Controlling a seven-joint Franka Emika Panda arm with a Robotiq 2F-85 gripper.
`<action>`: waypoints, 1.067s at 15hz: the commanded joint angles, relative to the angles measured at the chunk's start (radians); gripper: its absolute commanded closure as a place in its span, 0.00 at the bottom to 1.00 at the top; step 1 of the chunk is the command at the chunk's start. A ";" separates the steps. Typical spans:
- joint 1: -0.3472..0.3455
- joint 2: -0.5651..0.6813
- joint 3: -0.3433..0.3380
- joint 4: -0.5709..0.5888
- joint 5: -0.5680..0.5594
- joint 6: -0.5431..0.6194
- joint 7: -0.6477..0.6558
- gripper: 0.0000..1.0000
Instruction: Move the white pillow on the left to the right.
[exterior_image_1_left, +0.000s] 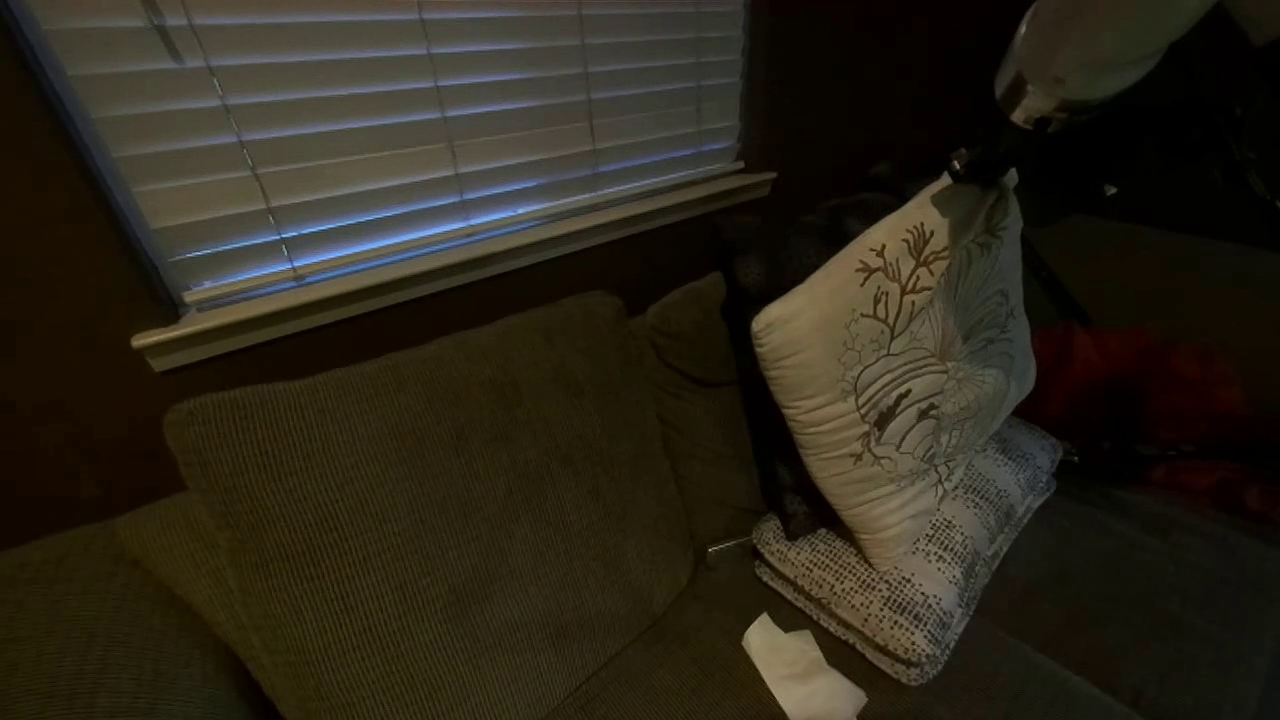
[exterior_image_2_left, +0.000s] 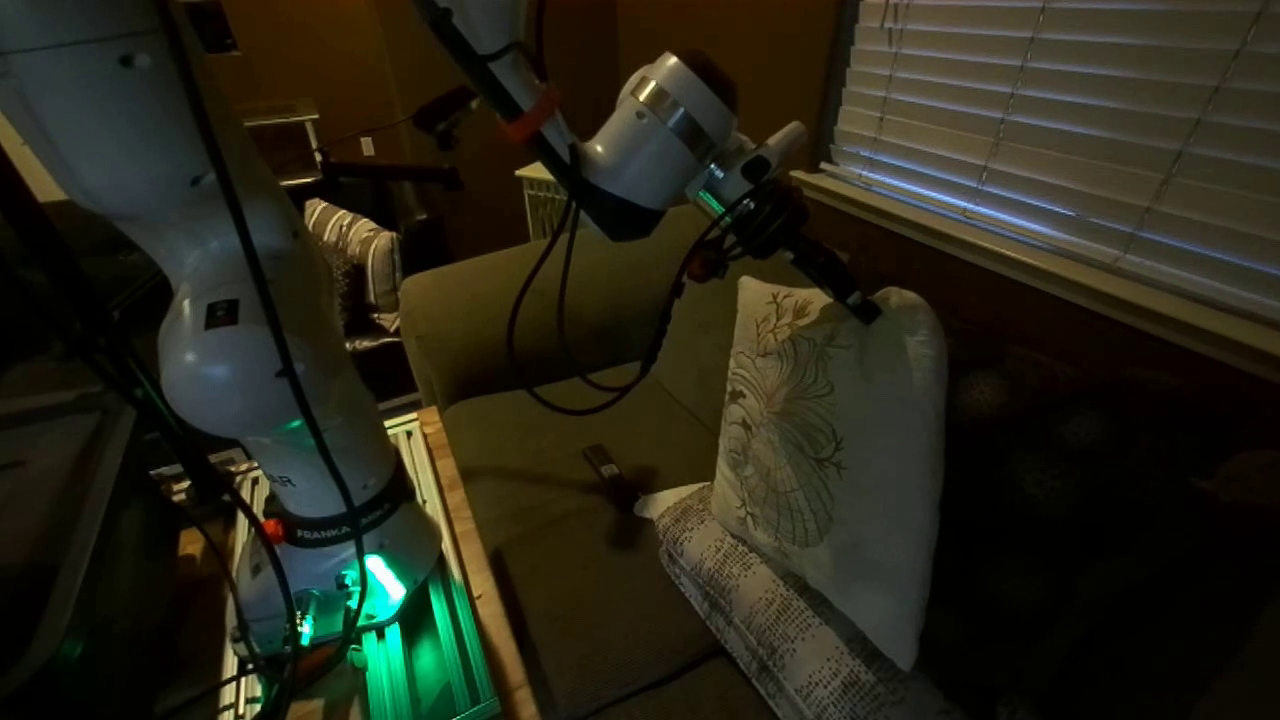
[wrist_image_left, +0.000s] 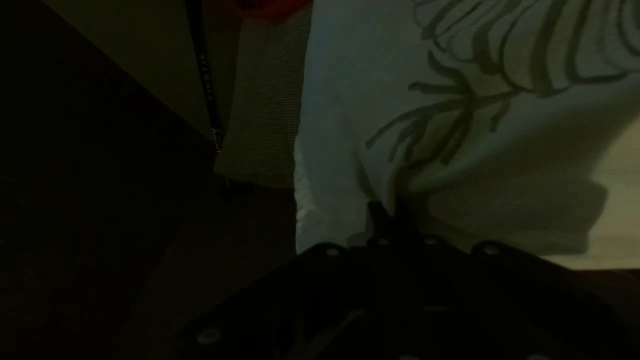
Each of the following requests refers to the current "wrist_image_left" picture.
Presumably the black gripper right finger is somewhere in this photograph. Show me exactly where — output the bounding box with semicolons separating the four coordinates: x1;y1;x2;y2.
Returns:
392;198;631;360

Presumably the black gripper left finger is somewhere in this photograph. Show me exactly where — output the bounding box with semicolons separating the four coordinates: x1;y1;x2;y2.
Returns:
177;198;395;360

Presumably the white coral print pillow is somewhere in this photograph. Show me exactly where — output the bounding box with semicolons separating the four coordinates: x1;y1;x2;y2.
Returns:
292;0;640;272

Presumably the red pillow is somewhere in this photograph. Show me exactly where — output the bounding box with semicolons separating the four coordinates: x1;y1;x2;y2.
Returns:
233;0;316;24

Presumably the olive green couch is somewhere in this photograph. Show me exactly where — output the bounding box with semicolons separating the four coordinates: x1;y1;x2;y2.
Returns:
42;0;640;360

